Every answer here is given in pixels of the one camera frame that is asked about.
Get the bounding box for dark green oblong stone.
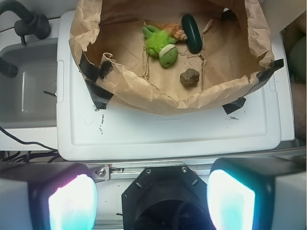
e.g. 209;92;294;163
181;14;202;54

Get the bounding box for crumpled brown paper bag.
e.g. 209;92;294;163
69;0;274;115

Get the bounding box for aluminium frame rail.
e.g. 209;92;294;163
90;153;307;182

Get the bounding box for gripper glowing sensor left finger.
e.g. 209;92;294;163
28;163;98;230

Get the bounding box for green plush frog toy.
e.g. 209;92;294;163
142;25;179;68

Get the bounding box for brown rock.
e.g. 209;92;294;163
180;69;200;88

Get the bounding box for grey sink basin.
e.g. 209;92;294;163
0;38;58;129

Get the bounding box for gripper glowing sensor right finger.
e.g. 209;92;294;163
207;157;274;230

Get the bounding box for orange spiral seashell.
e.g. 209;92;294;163
152;23;188;41

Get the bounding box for black octagonal mount plate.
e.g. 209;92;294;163
121;167;215;230

